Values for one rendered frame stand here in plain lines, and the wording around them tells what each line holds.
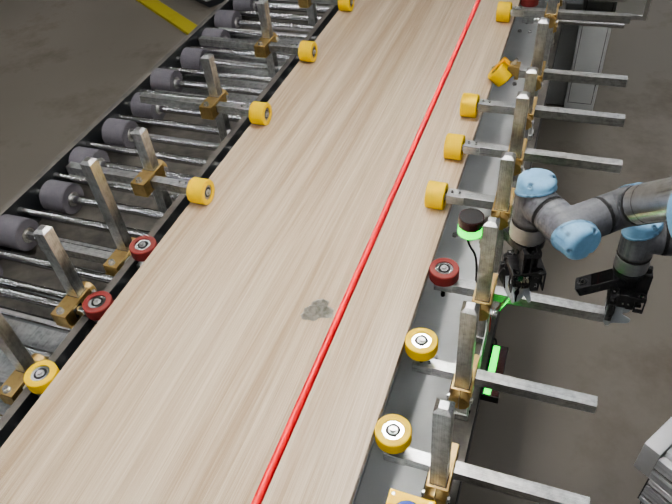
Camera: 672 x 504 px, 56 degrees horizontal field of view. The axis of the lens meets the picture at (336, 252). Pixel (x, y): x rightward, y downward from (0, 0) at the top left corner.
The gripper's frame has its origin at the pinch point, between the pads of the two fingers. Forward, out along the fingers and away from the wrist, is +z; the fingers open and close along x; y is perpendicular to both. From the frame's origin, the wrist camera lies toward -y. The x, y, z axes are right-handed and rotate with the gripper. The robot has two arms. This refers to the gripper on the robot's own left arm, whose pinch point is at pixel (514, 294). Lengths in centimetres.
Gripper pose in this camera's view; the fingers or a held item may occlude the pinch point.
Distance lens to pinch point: 152.4
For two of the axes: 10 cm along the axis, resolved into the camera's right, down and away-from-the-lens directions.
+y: 0.1, 6.8, -7.4
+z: 0.8, 7.3, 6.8
